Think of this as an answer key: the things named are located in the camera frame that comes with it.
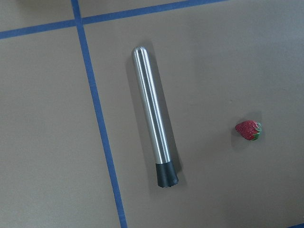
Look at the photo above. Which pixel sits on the steel muddler black tip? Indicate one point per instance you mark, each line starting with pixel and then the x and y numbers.
pixel 165 171

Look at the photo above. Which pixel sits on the red strawberry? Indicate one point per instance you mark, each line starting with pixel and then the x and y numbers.
pixel 249 130

